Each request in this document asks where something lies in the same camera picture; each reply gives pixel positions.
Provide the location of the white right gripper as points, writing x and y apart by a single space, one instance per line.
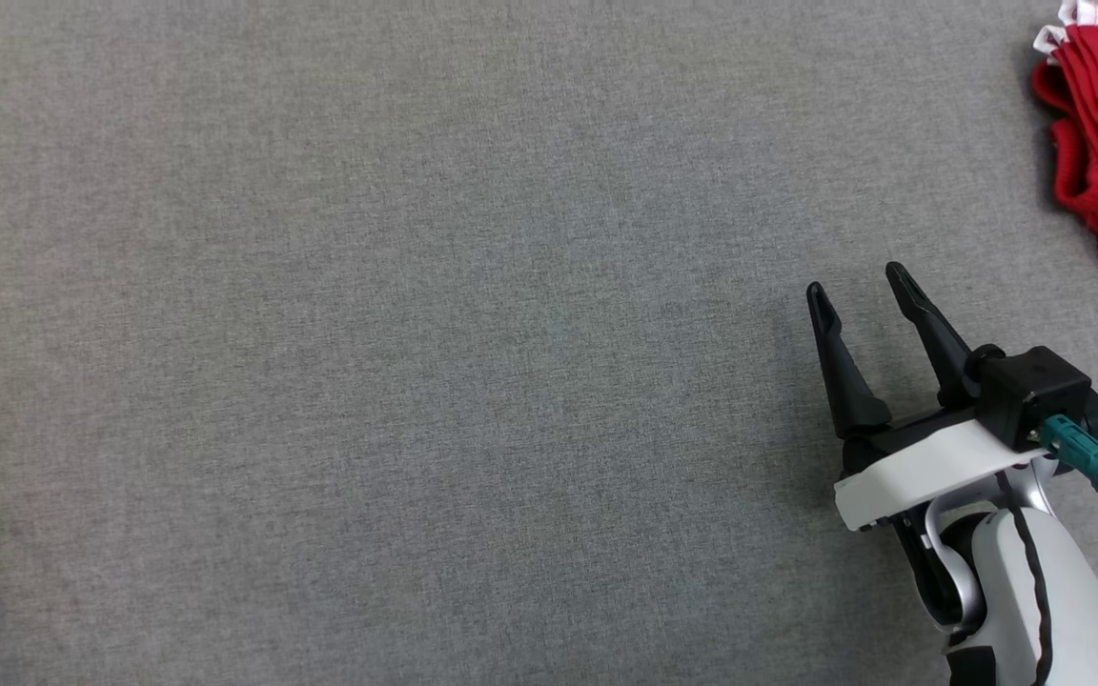
930 467

